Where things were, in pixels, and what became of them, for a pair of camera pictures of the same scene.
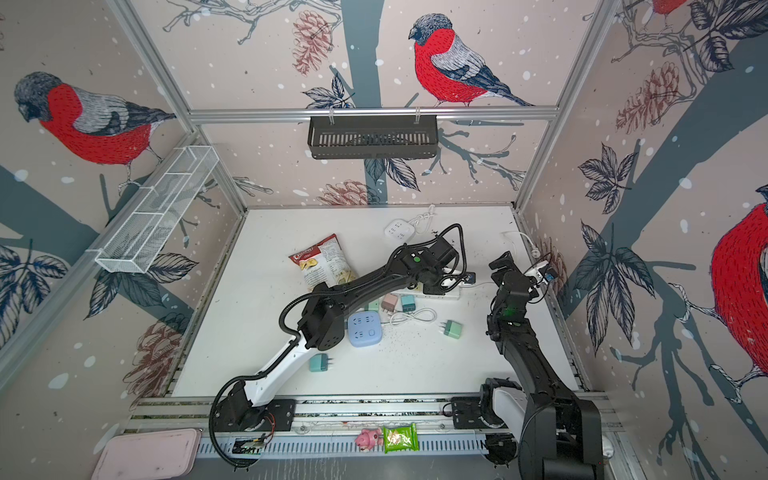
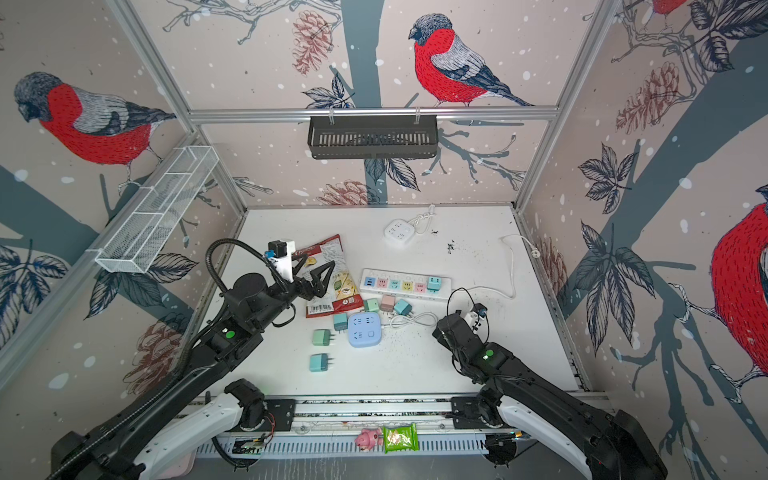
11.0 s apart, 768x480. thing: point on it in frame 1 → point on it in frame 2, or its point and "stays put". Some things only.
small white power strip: x=399 y=231 stays put
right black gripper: x=515 y=271 → x=439 y=332
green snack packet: x=397 y=439 stays put
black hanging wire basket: x=373 y=139 stays put
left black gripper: x=435 y=290 → x=309 y=291
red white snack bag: x=325 y=262 stays put
